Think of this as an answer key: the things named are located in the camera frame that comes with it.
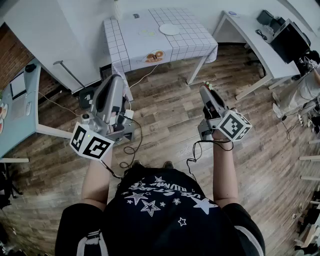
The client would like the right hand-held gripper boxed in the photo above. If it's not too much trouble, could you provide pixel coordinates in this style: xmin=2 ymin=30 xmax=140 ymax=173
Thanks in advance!
xmin=197 ymin=84 xmax=253 ymax=143

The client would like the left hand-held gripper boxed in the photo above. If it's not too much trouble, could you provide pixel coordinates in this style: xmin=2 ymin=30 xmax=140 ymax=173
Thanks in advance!
xmin=69 ymin=73 xmax=136 ymax=161

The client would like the white round plate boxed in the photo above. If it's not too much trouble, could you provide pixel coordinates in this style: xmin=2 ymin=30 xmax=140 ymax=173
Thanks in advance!
xmin=159 ymin=23 xmax=181 ymax=36

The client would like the person's left forearm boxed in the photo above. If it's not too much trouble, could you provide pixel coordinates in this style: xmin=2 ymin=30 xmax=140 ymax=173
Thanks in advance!
xmin=81 ymin=152 xmax=113 ymax=211

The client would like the person's right forearm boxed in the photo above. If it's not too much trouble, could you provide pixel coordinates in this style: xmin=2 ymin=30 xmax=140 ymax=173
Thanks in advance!
xmin=212 ymin=129 xmax=240 ymax=207

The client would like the black floor device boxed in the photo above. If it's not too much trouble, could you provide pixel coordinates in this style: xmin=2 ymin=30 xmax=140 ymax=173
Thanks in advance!
xmin=78 ymin=87 xmax=95 ymax=110

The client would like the grey metal cane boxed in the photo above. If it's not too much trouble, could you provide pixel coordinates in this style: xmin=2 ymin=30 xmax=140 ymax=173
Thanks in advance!
xmin=52 ymin=60 xmax=87 ymax=90

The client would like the white office desk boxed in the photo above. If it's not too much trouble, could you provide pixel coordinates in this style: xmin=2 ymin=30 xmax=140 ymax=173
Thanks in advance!
xmin=212 ymin=9 xmax=302 ymax=101

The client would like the teal desk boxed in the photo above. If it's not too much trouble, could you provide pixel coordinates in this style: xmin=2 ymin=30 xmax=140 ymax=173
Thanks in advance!
xmin=0 ymin=58 xmax=73 ymax=163

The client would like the silver laptop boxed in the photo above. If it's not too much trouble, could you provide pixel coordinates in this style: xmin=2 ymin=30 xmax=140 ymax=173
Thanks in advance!
xmin=9 ymin=70 xmax=32 ymax=121

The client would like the black computer tower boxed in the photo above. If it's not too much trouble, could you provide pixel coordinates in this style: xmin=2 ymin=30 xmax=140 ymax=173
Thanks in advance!
xmin=269 ymin=18 xmax=312 ymax=65

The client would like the black desktop box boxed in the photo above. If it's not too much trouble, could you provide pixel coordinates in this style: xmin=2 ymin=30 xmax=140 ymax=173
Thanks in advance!
xmin=256 ymin=9 xmax=276 ymax=25

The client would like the black star print T-shirt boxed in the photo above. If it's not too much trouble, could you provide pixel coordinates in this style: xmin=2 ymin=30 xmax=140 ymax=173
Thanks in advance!
xmin=54 ymin=166 xmax=266 ymax=256

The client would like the black stand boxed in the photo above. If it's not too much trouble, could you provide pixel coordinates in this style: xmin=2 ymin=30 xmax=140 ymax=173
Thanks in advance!
xmin=0 ymin=163 xmax=24 ymax=210

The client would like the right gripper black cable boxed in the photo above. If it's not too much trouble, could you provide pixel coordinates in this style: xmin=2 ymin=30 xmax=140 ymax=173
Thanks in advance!
xmin=186 ymin=138 xmax=235 ymax=181

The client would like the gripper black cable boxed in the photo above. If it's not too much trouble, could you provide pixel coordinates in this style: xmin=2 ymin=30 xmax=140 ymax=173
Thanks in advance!
xmin=186 ymin=138 xmax=235 ymax=181
xmin=100 ymin=116 xmax=144 ymax=179

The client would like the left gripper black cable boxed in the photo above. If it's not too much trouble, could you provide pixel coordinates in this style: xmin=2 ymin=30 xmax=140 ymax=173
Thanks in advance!
xmin=100 ymin=116 xmax=144 ymax=179

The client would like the white floor cable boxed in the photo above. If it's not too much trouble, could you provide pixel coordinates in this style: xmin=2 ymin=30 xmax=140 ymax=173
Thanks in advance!
xmin=128 ymin=63 xmax=160 ymax=90

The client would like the white table frame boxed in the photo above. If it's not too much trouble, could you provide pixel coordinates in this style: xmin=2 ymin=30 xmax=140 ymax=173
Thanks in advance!
xmin=119 ymin=55 xmax=209 ymax=102

